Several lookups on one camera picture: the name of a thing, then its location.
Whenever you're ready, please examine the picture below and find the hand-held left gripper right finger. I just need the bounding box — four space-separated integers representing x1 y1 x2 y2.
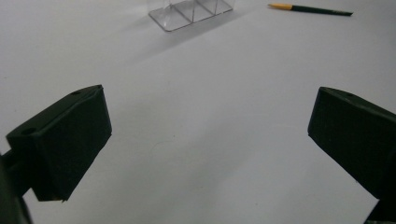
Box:
307 86 396 224

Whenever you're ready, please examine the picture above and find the clear plastic divided organizer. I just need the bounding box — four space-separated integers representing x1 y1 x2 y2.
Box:
148 0 233 33

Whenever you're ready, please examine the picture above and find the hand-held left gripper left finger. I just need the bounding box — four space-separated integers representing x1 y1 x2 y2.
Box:
5 84 113 203

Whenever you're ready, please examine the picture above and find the dark green pencil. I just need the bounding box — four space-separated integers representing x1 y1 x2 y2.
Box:
267 3 354 17

